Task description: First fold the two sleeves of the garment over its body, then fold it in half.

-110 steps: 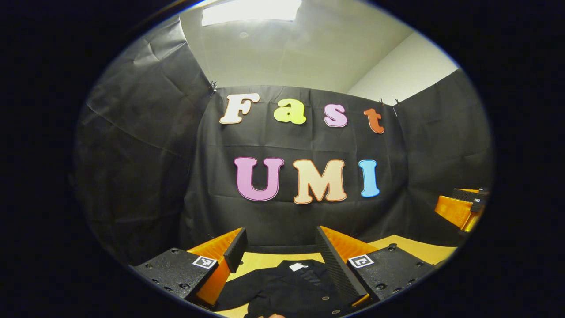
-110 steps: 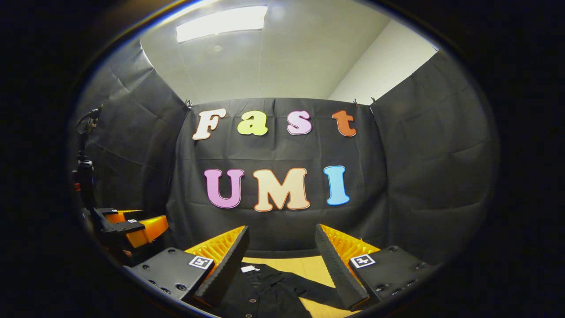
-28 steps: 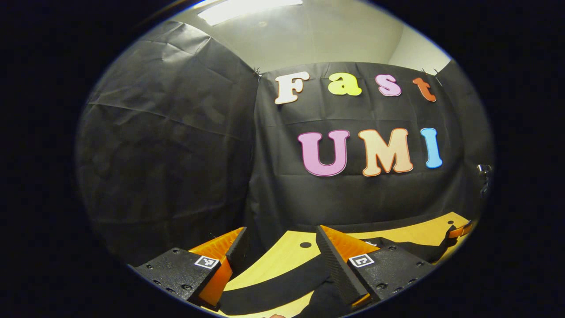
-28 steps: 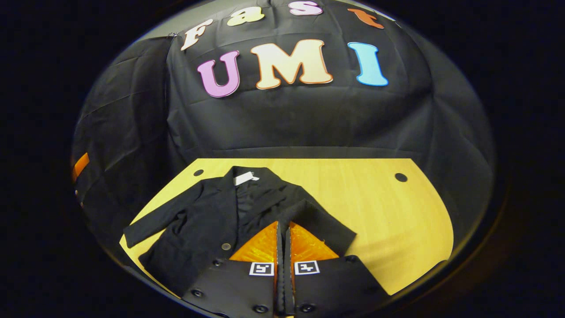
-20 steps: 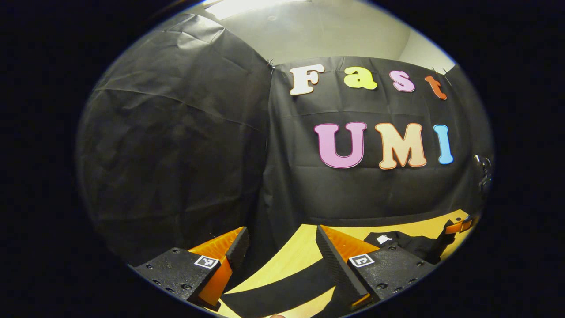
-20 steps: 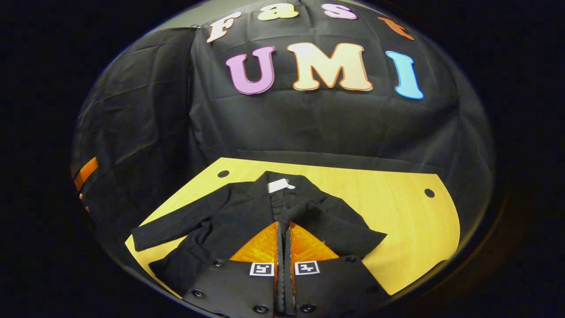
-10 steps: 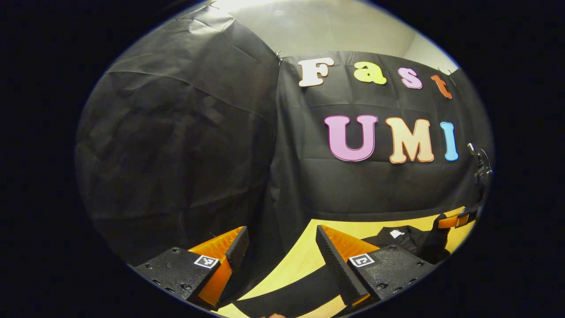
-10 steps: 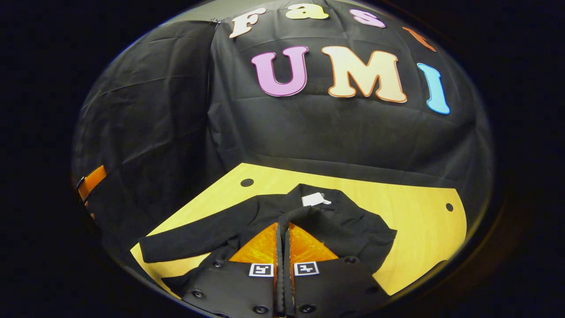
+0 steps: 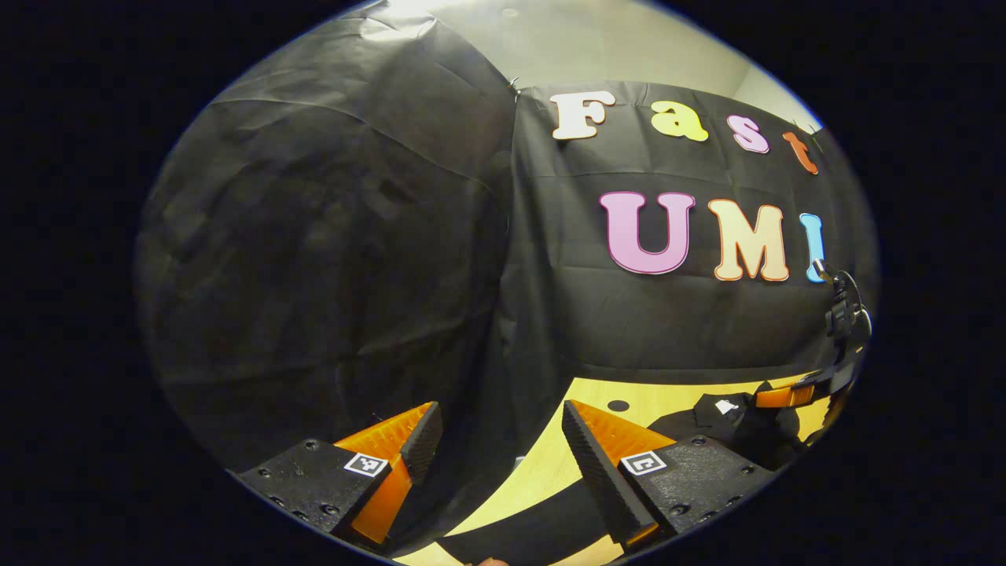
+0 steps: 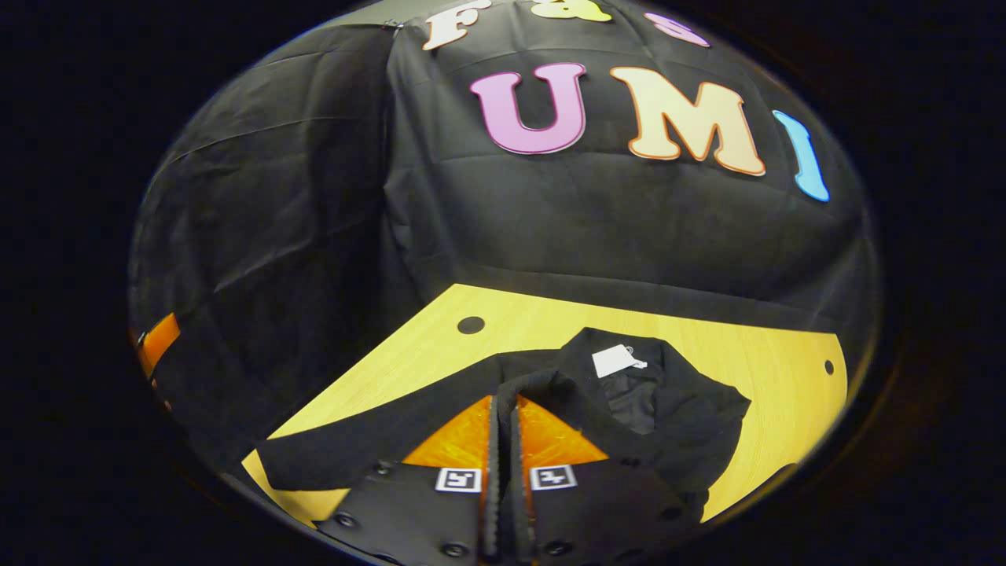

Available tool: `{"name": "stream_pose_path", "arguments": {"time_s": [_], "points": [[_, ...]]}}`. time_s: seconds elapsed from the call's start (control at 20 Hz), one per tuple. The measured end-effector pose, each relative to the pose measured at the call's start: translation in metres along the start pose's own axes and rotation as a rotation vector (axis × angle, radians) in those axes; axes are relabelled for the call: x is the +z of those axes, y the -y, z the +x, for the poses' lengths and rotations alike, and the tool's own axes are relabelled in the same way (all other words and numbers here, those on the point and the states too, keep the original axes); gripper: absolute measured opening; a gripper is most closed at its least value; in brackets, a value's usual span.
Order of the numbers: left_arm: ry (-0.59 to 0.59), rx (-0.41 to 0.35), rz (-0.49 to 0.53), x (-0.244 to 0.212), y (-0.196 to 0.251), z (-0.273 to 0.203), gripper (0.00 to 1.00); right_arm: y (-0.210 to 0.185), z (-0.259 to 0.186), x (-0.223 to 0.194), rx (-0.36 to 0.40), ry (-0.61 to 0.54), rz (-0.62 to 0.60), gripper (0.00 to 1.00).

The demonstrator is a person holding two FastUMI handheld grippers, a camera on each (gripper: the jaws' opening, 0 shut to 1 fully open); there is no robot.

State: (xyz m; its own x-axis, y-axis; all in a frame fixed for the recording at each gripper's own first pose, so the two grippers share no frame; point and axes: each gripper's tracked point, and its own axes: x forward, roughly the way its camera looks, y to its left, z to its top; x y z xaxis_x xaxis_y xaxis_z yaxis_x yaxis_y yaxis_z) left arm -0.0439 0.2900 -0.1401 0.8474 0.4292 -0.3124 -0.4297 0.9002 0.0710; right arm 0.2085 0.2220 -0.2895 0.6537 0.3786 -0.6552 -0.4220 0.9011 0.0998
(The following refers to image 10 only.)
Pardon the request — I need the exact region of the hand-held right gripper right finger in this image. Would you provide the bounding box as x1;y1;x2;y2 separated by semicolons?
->
511;395;700;565

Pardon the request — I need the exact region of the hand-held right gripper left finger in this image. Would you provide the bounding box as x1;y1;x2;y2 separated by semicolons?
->
314;395;502;565

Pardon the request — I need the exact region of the black garment with white tag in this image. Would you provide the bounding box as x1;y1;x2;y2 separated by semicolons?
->
255;326;751;524

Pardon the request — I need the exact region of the black backdrop cloth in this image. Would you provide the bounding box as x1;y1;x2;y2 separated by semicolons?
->
126;0;881;472

